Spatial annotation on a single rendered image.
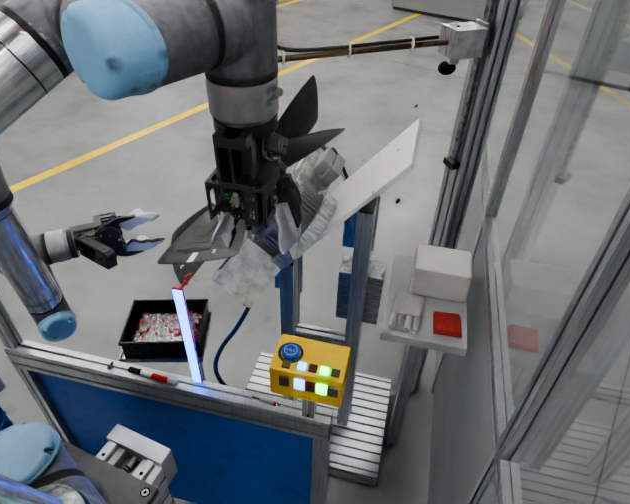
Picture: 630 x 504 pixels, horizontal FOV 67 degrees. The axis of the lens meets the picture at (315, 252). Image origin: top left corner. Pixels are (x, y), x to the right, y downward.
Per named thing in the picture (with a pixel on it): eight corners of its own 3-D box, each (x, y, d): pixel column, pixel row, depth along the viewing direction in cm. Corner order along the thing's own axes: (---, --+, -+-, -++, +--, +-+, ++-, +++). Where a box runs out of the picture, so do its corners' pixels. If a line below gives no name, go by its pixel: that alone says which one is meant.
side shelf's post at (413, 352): (396, 438, 203) (432, 300, 150) (395, 446, 200) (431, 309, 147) (387, 435, 204) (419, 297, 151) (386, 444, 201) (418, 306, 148)
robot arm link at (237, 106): (221, 58, 53) (292, 65, 51) (225, 99, 56) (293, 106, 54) (192, 83, 47) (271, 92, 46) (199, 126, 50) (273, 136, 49)
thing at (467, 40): (468, 51, 130) (476, 17, 124) (484, 59, 125) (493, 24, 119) (436, 55, 127) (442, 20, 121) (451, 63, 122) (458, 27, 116)
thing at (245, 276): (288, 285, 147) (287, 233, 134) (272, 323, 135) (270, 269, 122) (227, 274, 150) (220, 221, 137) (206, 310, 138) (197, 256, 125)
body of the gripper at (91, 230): (117, 209, 119) (65, 220, 115) (120, 225, 112) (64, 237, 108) (125, 235, 123) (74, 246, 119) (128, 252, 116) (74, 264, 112)
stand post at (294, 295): (299, 406, 214) (300, 248, 156) (293, 423, 207) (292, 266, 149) (289, 403, 215) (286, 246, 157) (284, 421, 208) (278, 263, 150)
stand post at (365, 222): (349, 417, 210) (378, 197, 137) (346, 436, 204) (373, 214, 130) (339, 415, 211) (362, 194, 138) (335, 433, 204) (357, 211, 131)
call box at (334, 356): (348, 375, 111) (351, 345, 105) (340, 412, 104) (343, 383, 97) (282, 361, 114) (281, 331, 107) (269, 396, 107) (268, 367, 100)
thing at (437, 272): (465, 270, 157) (472, 244, 150) (465, 304, 145) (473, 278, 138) (413, 261, 160) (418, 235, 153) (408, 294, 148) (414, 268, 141)
